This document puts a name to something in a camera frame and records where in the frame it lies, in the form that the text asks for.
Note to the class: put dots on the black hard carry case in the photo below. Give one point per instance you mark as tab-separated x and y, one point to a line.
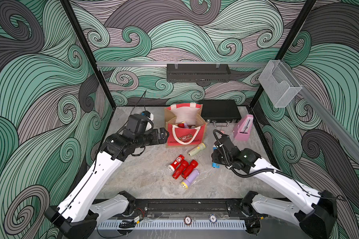
220	112

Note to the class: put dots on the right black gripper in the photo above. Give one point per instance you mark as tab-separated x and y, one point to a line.
214	156

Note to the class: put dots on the pink metronome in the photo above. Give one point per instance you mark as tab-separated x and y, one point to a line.
242	129

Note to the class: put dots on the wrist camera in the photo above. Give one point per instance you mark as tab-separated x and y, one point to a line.
224	141
139	124

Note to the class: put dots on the pale green flashlight upper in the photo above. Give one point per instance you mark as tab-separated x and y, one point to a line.
197	149

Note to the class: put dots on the clear plastic wall bin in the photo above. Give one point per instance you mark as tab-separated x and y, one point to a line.
280	83

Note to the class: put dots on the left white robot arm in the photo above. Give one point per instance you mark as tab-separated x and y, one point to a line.
77	216

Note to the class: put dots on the black wall shelf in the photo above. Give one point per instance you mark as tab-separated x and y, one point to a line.
197	72

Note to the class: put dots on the red flashlight white head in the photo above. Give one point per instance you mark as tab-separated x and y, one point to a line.
174	165

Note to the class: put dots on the blue flashlight white head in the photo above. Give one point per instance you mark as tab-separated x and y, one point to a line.
215	165

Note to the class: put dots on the purple flashlight yellow head bottom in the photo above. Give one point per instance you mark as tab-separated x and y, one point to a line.
186	183

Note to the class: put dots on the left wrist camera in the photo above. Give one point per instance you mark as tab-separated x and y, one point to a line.
139	124

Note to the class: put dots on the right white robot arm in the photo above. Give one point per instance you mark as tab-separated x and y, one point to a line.
314	211

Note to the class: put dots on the red jute tote bag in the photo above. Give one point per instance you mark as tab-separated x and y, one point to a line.
190	113

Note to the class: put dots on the white perforated cable tray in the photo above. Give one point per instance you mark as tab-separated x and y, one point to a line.
195	225

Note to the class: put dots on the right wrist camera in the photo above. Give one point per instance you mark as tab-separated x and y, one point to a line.
224	141

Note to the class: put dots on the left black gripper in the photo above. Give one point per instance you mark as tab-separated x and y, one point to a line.
161	139

